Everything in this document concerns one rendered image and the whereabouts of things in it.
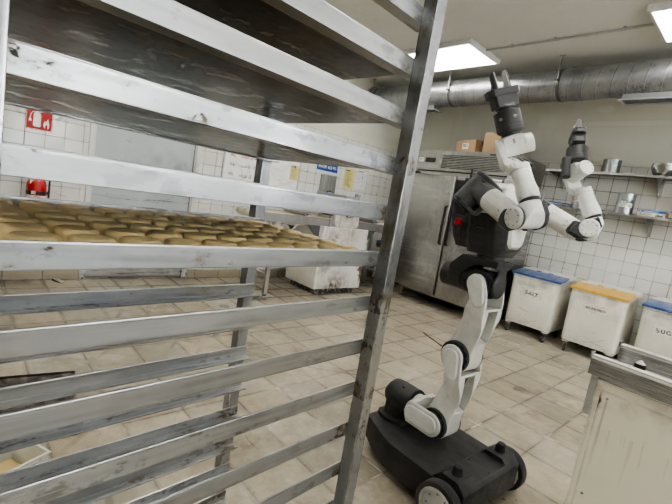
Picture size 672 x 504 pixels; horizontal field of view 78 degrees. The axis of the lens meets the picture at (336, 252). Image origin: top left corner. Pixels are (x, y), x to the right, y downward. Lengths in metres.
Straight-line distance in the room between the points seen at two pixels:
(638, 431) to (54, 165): 1.48
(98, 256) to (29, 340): 0.10
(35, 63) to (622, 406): 1.51
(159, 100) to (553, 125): 5.79
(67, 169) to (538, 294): 5.00
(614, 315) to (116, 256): 4.80
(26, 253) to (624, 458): 1.50
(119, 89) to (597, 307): 4.85
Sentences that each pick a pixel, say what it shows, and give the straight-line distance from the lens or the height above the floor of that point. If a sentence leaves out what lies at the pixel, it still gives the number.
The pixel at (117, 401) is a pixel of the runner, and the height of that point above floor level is 0.96.
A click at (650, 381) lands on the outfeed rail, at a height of 0.88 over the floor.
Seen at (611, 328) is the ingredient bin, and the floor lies 0.39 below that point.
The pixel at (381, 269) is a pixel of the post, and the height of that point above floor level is 1.12.
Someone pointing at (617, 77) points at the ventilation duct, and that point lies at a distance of 4.90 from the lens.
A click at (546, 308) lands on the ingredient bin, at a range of 5.22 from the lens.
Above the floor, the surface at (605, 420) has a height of 0.73.
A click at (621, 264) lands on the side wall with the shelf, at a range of 5.65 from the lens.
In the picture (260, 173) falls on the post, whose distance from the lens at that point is 1.11.
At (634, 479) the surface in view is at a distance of 1.58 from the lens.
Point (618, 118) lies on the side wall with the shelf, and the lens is 5.91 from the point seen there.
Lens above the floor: 1.25
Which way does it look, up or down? 8 degrees down
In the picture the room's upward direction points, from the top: 10 degrees clockwise
